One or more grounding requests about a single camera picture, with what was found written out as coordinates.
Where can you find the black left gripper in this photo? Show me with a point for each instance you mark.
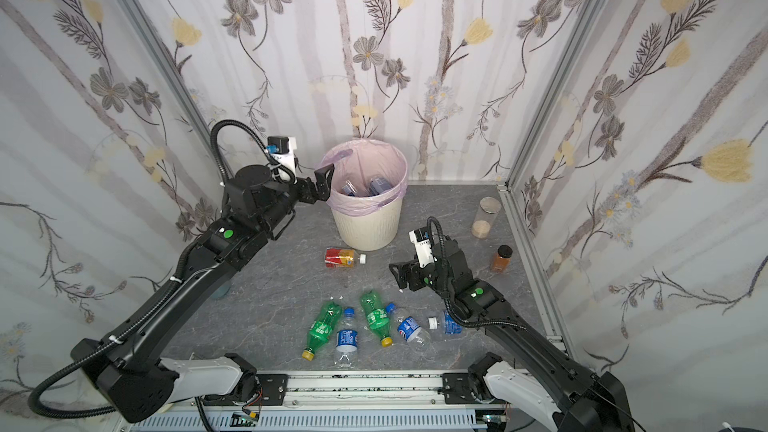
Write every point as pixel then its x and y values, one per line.
pixel 308 189

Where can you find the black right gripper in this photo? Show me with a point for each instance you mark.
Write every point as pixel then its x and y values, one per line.
pixel 411 274

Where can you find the clear bottle blue cap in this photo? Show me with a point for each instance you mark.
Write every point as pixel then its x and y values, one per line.
pixel 348 189

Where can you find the green soda bottle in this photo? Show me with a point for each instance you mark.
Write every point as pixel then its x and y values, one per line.
pixel 321 329
pixel 376 317

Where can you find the pepsi label clear bottle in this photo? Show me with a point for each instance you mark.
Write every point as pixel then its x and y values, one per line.
pixel 409 329

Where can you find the clear bottle blue label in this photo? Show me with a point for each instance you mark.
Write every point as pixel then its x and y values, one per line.
pixel 379 185

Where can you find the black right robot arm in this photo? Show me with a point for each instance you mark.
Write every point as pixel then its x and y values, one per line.
pixel 554 390

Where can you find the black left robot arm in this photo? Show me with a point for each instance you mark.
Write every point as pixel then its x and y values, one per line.
pixel 127 366

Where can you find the pink plastic bin liner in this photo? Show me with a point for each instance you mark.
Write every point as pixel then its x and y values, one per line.
pixel 360 160

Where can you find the cream ribbed waste bin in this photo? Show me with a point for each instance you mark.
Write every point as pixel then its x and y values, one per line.
pixel 371 232

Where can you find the red yellow juice bottle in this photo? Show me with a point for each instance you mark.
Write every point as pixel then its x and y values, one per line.
pixel 343 258

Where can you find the blue label bottle right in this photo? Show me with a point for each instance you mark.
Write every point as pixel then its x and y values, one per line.
pixel 444 323

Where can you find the blue label water bottle front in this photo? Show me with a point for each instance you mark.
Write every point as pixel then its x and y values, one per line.
pixel 347 347

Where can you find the amber jar black lid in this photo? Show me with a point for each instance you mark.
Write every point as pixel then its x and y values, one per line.
pixel 501 259

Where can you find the clear jar with beige powder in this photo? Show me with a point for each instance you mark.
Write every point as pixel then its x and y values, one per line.
pixel 487 212

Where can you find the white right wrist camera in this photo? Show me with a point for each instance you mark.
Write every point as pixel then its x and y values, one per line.
pixel 421 238

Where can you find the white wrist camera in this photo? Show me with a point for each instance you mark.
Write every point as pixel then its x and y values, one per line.
pixel 421 238
pixel 282 149

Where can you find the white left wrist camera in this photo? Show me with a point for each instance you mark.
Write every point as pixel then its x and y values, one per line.
pixel 282 149

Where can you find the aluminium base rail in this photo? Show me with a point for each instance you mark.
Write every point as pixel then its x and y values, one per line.
pixel 345 401

